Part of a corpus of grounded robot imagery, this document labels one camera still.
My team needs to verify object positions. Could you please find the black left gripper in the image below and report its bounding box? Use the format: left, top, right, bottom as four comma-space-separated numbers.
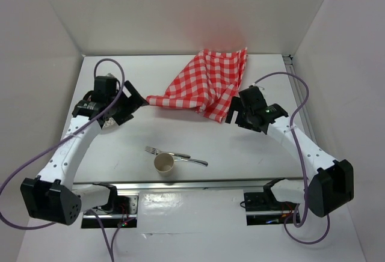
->
108, 81, 149, 125

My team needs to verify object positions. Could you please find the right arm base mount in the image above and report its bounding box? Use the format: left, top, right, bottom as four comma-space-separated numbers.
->
239, 192, 296, 226

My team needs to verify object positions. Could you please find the silver fork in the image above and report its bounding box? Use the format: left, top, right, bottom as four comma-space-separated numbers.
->
144, 146, 191, 159

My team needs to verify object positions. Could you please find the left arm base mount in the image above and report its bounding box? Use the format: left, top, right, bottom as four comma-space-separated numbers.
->
93, 195, 139, 228

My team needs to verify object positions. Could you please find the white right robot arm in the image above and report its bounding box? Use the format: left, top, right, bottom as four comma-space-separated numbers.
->
230, 97, 354, 218

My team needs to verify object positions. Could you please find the aluminium side rail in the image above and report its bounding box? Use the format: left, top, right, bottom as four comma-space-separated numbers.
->
282, 55, 317, 143

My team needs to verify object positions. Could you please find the aluminium front rail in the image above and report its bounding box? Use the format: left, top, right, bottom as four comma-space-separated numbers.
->
72, 177, 310, 191

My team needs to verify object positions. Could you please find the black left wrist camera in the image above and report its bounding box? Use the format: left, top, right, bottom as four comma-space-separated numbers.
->
91, 76, 118, 103

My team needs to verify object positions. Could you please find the beige paper cup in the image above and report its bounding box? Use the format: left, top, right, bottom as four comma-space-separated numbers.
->
153, 153, 174, 176

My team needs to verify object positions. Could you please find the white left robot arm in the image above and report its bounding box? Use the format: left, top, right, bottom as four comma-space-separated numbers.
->
20, 76, 148, 225

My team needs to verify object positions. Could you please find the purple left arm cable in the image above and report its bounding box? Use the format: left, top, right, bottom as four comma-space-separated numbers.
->
0, 58, 133, 262

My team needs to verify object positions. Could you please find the red white checkered cloth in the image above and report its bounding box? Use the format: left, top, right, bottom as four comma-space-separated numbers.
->
146, 47, 247, 123

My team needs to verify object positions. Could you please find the silver table knife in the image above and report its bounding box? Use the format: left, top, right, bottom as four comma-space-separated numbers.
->
173, 156, 208, 167

